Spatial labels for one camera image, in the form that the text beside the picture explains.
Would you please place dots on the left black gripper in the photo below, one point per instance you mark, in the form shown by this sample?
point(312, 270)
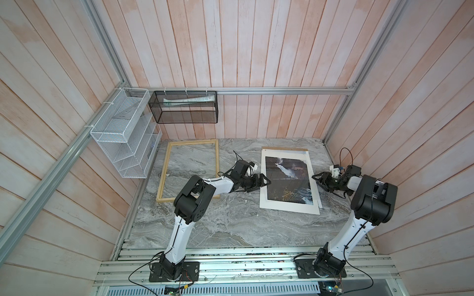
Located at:
point(256, 185)

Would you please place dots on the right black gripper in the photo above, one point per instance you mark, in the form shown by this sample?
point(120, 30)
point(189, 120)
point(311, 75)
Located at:
point(324, 177)

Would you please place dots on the waterfall photo print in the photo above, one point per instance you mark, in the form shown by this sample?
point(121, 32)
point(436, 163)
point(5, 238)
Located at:
point(292, 188)

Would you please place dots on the wooden picture frame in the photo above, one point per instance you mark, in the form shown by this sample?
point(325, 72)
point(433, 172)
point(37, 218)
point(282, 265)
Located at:
point(184, 159)

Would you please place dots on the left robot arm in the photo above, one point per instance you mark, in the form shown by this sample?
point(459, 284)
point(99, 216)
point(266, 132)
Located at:
point(192, 202)

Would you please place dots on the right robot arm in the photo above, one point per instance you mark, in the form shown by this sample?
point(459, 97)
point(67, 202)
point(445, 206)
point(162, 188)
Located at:
point(372, 203)

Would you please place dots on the brown backing board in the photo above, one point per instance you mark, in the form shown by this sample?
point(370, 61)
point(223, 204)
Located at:
point(285, 149)

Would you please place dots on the paper in black basket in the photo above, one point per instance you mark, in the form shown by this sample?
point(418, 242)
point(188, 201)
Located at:
point(189, 101)

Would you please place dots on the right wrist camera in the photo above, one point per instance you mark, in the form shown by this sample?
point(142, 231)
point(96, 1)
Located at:
point(336, 171)

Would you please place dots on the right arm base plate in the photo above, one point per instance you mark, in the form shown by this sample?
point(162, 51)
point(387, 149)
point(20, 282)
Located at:
point(332, 268)

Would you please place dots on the aluminium rail platform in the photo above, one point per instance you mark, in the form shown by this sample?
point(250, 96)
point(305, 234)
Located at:
point(245, 264)

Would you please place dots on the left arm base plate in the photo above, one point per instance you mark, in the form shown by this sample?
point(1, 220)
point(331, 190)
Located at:
point(184, 271)

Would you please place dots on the black wire mesh basket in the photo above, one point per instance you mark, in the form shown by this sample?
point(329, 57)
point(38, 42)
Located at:
point(183, 114)

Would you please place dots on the white wire mesh shelf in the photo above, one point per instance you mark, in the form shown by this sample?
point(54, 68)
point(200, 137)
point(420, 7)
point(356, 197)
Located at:
point(127, 134)

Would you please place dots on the aluminium frame profile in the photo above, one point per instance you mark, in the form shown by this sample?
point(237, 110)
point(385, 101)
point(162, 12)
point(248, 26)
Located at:
point(42, 192)

